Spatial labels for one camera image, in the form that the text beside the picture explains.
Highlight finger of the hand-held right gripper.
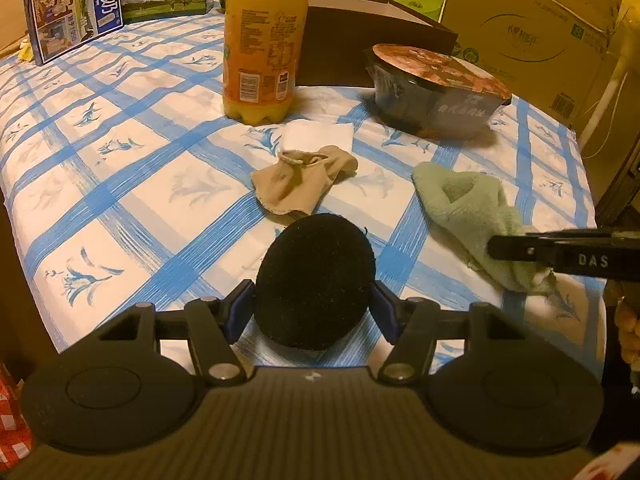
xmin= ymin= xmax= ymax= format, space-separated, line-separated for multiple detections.
xmin=487 ymin=229 xmax=557 ymax=267

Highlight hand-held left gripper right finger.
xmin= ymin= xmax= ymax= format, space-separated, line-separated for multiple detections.
xmin=370 ymin=280 xmax=544 ymax=386

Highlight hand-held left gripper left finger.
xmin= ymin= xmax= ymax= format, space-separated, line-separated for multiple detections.
xmin=97 ymin=279 xmax=257 ymax=387

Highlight green towel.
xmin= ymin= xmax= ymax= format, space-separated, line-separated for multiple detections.
xmin=411 ymin=161 xmax=559 ymax=297

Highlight black round puff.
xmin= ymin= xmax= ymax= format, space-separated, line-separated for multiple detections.
xmin=254 ymin=213 xmax=377 ymax=352

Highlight person's right hand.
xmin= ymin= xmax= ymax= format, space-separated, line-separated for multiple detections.
xmin=614 ymin=297 xmax=640 ymax=364

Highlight black stand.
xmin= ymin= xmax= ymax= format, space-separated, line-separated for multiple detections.
xmin=595 ymin=135 xmax=640 ymax=231

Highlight beige sock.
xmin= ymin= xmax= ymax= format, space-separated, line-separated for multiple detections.
xmin=250 ymin=144 xmax=359 ymax=219

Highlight white rod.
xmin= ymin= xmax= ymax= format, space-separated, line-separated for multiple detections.
xmin=579 ymin=60 xmax=630 ymax=143

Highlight blue checked bed sheet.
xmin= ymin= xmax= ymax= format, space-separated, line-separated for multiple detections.
xmin=0 ymin=7 xmax=609 ymax=367

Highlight instant noodle bowl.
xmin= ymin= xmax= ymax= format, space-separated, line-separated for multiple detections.
xmin=363 ymin=43 xmax=514 ymax=140

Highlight white tissue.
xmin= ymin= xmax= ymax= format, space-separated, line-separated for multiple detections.
xmin=280 ymin=120 xmax=356 ymax=154

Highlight large cardboard box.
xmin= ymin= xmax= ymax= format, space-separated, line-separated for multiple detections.
xmin=439 ymin=0 xmax=624 ymax=132

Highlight red checked cloth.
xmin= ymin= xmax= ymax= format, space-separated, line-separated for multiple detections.
xmin=0 ymin=359 xmax=34 ymax=462

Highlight dark brown open box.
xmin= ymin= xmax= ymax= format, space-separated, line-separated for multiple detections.
xmin=295 ymin=0 xmax=460 ymax=89

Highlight green tissue pack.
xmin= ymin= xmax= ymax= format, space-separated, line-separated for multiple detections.
xmin=387 ymin=0 xmax=447 ymax=21

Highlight orange juice bottle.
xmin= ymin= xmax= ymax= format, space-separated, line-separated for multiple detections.
xmin=221 ymin=0 xmax=310 ymax=124

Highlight blue milk carton box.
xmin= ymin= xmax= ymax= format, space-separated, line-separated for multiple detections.
xmin=23 ymin=0 xmax=125 ymax=67

